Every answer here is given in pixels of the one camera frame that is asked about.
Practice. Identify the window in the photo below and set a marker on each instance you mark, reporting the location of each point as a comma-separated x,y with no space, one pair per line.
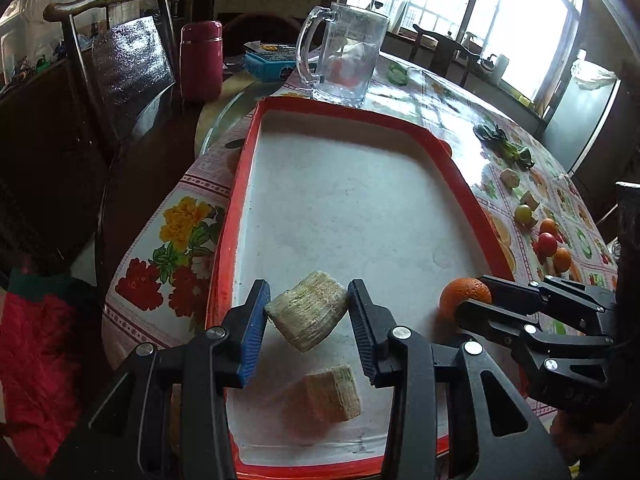
525,20

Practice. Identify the white jug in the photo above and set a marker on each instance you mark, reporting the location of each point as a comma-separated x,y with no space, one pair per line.
501,69

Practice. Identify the rounded wooden chair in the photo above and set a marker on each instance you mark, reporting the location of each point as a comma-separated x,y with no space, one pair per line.
260,22

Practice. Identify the round glass turntable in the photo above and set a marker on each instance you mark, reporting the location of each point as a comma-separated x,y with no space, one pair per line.
225,110

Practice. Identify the red tomato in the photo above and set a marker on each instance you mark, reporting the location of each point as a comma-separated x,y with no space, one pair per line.
546,244
548,225

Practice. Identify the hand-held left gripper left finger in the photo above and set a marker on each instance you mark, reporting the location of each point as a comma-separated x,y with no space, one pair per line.
254,332

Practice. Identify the red cloth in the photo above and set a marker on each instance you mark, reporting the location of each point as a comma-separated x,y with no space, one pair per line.
40,360

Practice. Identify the clear glass mug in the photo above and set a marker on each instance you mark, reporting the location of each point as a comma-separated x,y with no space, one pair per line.
350,65

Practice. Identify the grey refrigerator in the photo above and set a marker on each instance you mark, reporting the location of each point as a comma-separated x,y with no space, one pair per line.
585,125

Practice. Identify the maroon thermos flask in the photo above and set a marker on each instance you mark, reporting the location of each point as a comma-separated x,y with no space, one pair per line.
201,65

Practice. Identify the clear plastic bag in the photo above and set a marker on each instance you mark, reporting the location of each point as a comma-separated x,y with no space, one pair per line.
592,72

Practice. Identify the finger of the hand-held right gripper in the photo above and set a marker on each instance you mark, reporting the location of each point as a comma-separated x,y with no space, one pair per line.
515,292
490,320

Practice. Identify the dark kettle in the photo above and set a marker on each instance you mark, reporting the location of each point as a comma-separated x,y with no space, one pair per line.
487,62

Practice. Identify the dark slat-back chair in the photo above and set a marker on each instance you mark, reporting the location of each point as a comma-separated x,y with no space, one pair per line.
440,52

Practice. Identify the blue box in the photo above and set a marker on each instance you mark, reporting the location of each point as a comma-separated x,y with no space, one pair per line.
270,64

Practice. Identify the orange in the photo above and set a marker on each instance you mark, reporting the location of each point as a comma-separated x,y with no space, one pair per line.
462,290
562,260

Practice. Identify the person's right hand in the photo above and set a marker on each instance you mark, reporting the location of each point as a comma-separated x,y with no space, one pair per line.
572,440

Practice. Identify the sugarcane piece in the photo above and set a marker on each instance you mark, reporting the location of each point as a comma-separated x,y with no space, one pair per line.
530,201
330,395
510,178
310,310

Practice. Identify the green tomato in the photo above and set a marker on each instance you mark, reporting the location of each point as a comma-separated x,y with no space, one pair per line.
523,214

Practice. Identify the red rectangular tray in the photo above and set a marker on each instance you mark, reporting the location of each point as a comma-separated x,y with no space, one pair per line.
350,185

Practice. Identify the wooden chair with dark back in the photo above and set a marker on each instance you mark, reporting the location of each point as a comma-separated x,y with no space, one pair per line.
127,70

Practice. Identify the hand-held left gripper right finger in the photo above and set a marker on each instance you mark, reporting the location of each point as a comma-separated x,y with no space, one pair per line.
362,332

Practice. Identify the floral fruit-print tablecloth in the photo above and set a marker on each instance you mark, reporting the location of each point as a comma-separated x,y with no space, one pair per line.
170,240

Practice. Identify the leafy green vegetable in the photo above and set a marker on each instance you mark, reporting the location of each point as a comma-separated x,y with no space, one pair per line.
500,140

